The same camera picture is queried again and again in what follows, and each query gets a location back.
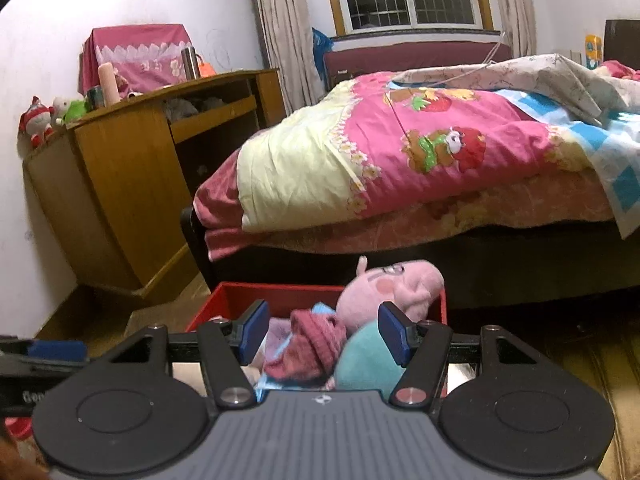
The white cat plush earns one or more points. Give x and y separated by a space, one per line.
60 107

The beige curtain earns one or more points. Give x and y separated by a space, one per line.
285 35
515 5

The grey clothes in desk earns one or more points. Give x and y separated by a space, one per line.
185 107

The green plush toy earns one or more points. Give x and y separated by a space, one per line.
75 110

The pink cloth cover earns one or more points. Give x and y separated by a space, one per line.
145 55

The maroon bed sheet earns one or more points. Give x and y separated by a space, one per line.
220 220

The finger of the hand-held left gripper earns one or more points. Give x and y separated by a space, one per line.
55 351

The dark cabinet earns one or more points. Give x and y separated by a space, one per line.
622 40

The small red thing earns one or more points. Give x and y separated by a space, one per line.
19 430

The pink cartoon quilt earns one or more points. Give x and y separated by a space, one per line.
400 160

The orange packet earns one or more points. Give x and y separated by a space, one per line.
205 67

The pink pig plush toy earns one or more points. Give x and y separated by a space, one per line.
380 295

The red plush doll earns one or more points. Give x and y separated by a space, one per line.
37 120

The yellow bottle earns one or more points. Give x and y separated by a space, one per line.
593 52

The blue bag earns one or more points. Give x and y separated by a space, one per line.
321 55

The wooden desk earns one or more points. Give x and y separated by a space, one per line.
125 170

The white floral sheet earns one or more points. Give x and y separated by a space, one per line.
550 75

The metal thermos flask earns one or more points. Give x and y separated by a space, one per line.
189 64

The dark wooden bed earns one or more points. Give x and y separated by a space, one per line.
500 270

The maroon knit cloth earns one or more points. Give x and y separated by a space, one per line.
315 345

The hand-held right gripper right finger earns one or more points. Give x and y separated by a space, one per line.
395 332

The brown furry thing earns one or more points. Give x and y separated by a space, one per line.
17 460

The pink bottle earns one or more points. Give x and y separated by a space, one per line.
108 85

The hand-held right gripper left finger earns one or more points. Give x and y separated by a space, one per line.
254 332

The blue checkered blanket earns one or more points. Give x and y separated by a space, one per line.
620 160

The dark cup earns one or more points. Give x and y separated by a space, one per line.
95 100

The red cardboard box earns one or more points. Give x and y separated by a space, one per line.
235 297

